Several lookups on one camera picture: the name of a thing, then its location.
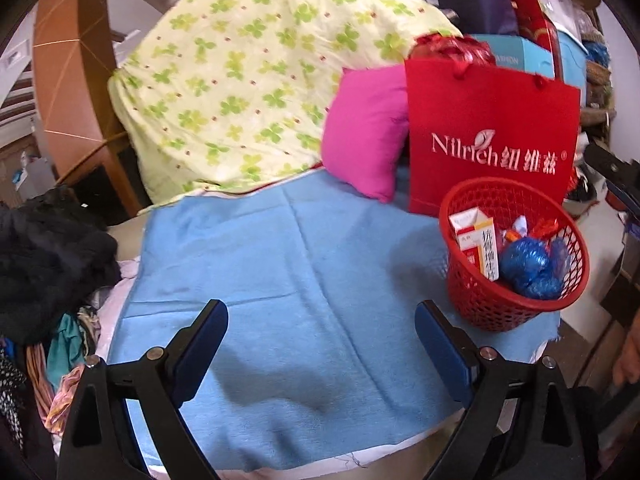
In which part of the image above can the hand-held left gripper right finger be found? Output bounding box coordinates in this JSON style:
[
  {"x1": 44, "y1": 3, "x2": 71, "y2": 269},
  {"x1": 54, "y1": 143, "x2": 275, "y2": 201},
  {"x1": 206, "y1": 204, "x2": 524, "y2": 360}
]
[{"x1": 414, "y1": 300, "x2": 598, "y2": 480}]

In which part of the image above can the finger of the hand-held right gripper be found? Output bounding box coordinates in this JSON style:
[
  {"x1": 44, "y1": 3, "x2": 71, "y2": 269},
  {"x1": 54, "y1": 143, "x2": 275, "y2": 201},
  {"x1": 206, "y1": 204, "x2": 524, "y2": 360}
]
[{"x1": 584, "y1": 144, "x2": 640, "y2": 213}]

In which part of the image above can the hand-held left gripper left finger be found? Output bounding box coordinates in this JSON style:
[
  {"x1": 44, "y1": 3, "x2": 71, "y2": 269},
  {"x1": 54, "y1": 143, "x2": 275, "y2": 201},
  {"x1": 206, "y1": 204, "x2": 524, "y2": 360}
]
[{"x1": 56, "y1": 299, "x2": 230, "y2": 480}]

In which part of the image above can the red plastic mesh basket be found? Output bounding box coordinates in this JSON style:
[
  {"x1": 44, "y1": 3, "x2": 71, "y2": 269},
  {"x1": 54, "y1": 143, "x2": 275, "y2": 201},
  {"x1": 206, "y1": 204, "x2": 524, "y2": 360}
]
[{"x1": 439, "y1": 178, "x2": 591, "y2": 333}]

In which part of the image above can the red orange wrapper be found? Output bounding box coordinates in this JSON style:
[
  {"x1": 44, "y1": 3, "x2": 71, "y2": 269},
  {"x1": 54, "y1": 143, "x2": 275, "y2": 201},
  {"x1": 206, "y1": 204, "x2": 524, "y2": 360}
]
[{"x1": 527, "y1": 217, "x2": 558, "y2": 241}]

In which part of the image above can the orange and white carton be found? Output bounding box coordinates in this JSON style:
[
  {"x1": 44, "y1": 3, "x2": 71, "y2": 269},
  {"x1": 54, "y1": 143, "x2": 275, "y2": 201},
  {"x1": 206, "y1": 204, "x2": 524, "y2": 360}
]
[{"x1": 447, "y1": 207, "x2": 501, "y2": 282}]

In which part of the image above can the blue plastic bag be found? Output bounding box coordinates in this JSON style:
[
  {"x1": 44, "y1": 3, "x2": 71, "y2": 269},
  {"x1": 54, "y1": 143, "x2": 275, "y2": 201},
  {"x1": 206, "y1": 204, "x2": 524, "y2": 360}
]
[{"x1": 500, "y1": 237, "x2": 563, "y2": 301}]

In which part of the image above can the person's right forearm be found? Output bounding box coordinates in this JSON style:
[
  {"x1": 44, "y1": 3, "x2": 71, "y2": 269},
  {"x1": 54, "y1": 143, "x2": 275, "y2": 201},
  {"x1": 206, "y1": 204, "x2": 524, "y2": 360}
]
[{"x1": 612, "y1": 330, "x2": 640, "y2": 386}]

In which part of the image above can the light blue blanket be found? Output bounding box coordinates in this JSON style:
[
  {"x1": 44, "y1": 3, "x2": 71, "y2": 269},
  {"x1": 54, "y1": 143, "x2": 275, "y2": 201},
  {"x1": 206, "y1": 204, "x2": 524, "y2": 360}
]
[{"x1": 107, "y1": 165, "x2": 561, "y2": 471}]

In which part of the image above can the teal cloth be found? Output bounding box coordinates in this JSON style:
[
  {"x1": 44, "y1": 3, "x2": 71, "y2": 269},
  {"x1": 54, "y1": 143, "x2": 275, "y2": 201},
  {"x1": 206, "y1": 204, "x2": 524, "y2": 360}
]
[{"x1": 47, "y1": 312, "x2": 83, "y2": 386}]

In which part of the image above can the light blue storage box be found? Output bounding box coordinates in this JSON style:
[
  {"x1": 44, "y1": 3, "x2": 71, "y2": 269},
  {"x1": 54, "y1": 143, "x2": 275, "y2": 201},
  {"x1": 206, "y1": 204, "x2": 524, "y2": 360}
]
[{"x1": 555, "y1": 30, "x2": 588, "y2": 91}]

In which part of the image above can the orange striped cloth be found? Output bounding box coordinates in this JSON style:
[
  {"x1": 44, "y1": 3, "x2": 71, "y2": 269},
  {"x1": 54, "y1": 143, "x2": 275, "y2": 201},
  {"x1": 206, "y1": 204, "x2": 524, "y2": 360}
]
[{"x1": 25, "y1": 345, "x2": 86, "y2": 436}]

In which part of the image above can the red paper shopping bag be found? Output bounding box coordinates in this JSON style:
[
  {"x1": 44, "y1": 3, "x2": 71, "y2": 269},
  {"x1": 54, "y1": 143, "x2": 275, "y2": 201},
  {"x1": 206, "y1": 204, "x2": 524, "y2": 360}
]
[{"x1": 404, "y1": 55, "x2": 582, "y2": 218}]

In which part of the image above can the light blue shoebox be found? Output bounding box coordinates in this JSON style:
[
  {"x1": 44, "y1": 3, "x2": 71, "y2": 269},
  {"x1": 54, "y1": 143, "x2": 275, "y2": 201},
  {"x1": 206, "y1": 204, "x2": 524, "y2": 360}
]
[{"x1": 470, "y1": 34, "x2": 556, "y2": 80}]

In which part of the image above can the black white spotted garment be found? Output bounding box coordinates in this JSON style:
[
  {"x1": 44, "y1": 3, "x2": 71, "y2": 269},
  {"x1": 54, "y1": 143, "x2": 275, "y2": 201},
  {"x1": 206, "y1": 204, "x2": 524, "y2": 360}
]
[{"x1": 0, "y1": 350, "x2": 28, "y2": 453}]

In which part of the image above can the red gift box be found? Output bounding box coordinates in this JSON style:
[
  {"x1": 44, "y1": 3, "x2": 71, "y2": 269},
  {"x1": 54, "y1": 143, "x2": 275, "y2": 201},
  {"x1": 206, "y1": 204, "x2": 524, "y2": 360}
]
[{"x1": 510, "y1": 0, "x2": 563, "y2": 81}]

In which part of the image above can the red plastic bag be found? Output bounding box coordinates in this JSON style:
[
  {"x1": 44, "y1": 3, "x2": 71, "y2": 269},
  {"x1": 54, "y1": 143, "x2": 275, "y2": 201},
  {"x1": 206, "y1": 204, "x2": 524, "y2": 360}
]
[{"x1": 410, "y1": 34, "x2": 496, "y2": 68}]

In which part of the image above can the pink pillow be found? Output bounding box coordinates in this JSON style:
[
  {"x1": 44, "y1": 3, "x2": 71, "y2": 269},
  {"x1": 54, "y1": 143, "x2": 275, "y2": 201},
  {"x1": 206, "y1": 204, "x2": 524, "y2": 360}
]
[{"x1": 321, "y1": 66, "x2": 412, "y2": 203}]

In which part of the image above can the green clover print quilt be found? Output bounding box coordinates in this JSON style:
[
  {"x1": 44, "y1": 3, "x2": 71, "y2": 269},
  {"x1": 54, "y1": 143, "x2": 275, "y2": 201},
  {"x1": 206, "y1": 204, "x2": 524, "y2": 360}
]
[{"x1": 109, "y1": 0, "x2": 463, "y2": 206}]

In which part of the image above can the brown wooden column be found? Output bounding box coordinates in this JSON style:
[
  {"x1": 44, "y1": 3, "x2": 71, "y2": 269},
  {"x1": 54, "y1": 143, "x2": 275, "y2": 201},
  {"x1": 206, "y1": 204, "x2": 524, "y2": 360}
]
[{"x1": 32, "y1": 0, "x2": 146, "y2": 216}]

